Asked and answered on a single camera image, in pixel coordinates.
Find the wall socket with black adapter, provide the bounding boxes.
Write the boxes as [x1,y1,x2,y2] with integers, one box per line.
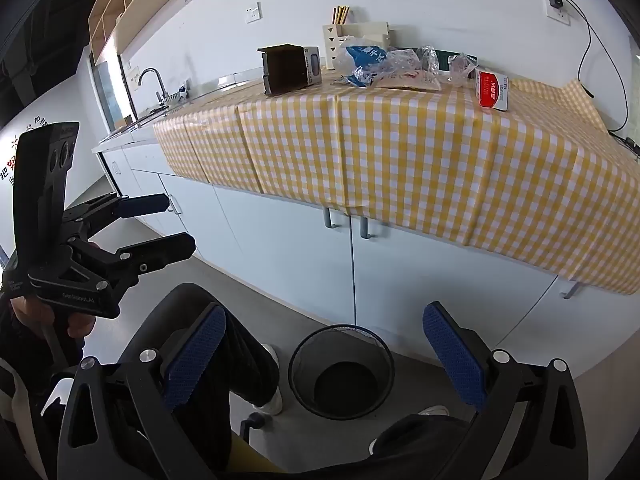
[546,0,572,24]

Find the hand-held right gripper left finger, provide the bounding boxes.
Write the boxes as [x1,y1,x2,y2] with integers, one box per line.
[56,303,231,480]

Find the person's left leg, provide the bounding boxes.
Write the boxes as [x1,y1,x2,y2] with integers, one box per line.
[117,282,281,474]

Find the beige utensil rack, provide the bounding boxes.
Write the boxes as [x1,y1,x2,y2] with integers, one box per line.
[322,21,390,69]

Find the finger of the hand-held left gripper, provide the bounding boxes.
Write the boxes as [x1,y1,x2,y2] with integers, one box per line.
[69,232,197,294]
[61,193,171,246]

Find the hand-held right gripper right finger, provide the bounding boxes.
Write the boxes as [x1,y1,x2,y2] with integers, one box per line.
[422,302,590,480]

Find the white left shoe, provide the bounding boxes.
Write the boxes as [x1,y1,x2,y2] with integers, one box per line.
[252,343,285,416]

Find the wall poster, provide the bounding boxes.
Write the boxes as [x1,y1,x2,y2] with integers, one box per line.
[0,119,51,188]

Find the white shoe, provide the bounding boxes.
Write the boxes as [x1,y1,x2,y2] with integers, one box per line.
[368,404,451,456]
[252,343,285,416]

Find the person's left hand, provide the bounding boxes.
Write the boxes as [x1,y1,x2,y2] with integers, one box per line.
[10,299,96,356]

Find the black mesh waste bin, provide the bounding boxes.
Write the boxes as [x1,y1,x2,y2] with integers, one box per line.
[288,325,396,419]

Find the black power cable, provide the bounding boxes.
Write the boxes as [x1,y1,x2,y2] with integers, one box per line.
[561,0,640,153]

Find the metal faucet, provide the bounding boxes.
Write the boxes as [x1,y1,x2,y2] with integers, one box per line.
[136,67,169,109]

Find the white base cabinet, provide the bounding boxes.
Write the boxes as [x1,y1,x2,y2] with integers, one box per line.
[92,129,640,382]

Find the person's leg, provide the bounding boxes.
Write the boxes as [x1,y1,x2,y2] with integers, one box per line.
[300,412,481,480]
[117,282,281,474]

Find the dark brown cardboard box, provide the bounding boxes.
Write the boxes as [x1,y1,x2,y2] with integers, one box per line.
[257,43,322,97]

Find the window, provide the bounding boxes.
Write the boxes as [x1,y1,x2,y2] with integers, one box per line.
[92,54,132,131]

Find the clear plastic food packet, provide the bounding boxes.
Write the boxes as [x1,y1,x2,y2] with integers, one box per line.
[379,45,444,92]

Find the white right shoe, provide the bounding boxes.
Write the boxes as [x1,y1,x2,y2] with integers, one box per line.
[368,404,451,456]

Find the clear plastic wrapper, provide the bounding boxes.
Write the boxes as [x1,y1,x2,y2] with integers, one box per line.
[447,52,479,84]

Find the person's right leg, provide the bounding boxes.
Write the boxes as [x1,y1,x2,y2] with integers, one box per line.
[300,412,481,480]

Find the red white carton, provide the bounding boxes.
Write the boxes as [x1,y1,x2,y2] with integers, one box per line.
[475,67,511,111]

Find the white cloth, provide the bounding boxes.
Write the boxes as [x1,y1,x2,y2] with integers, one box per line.
[0,357,68,480]

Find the black chair base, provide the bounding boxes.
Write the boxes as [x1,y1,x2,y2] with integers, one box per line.
[239,411,267,444]

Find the yellow checked tablecloth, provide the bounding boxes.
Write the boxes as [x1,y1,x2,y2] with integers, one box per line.
[152,67,640,293]

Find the blue white plastic bag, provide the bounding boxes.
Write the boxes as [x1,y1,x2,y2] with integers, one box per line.
[333,35,390,89]

